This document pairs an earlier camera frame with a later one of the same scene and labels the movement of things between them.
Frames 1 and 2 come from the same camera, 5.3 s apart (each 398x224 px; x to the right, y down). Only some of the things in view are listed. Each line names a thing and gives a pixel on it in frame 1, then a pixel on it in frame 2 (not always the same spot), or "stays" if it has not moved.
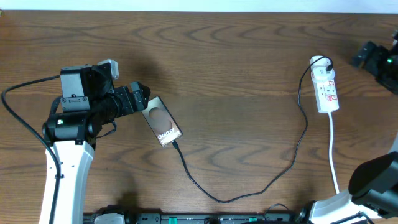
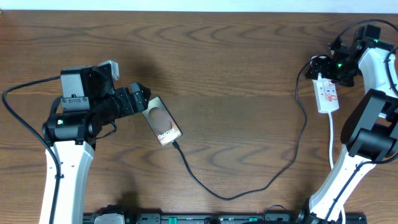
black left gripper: [130, 105] stays
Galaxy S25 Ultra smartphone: [161, 122] stays
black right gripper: [373, 65] -> [327, 62]
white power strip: [323, 74] stays
